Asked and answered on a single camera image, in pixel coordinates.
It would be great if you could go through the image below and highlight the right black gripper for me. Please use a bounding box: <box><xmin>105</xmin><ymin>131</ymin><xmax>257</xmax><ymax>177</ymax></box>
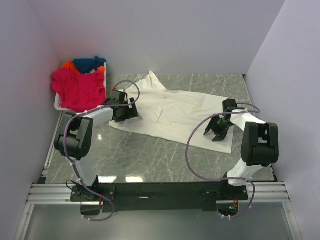
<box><xmin>203</xmin><ymin>114</ymin><xmax>234</xmax><ymax>143</ymax></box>

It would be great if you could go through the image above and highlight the white t shirt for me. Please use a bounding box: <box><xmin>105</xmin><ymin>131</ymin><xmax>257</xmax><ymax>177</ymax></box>
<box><xmin>109</xmin><ymin>72</ymin><xmax>233</xmax><ymax>154</ymax></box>

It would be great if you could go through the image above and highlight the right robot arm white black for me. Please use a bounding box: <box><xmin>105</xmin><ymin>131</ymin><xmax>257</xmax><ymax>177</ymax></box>
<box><xmin>204</xmin><ymin>98</ymin><xmax>279</xmax><ymax>200</ymax></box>

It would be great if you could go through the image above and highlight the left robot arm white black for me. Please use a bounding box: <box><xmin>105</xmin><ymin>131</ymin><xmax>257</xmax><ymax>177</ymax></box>
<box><xmin>54</xmin><ymin>90</ymin><xmax>140</xmax><ymax>201</ymax></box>

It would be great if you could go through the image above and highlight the pink t shirt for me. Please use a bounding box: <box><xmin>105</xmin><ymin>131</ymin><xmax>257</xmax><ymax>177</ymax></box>
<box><xmin>51</xmin><ymin>68</ymin><xmax>107</xmax><ymax>113</ymax></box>

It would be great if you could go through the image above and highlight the blue t shirt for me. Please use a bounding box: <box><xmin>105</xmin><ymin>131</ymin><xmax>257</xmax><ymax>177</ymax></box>
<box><xmin>72</xmin><ymin>56</ymin><xmax>107</xmax><ymax>74</ymax></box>

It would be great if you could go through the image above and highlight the white laundry basket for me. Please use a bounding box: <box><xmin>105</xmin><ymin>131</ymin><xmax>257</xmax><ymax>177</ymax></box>
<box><xmin>54</xmin><ymin>61</ymin><xmax>110</xmax><ymax>116</ymax></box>

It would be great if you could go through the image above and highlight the black base beam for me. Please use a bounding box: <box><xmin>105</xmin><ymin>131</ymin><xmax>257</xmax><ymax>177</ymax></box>
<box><xmin>70</xmin><ymin>181</ymin><xmax>249</xmax><ymax>213</ymax></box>

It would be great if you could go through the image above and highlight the orange t shirt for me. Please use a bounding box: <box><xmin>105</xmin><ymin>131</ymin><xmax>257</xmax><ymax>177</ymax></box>
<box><xmin>61</xmin><ymin>61</ymin><xmax>105</xmax><ymax>74</ymax></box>

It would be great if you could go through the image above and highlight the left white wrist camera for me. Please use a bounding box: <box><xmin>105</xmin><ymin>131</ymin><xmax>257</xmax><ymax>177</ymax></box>
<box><xmin>112</xmin><ymin>87</ymin><xmax>125</xmax><ymax>92</ymax></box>

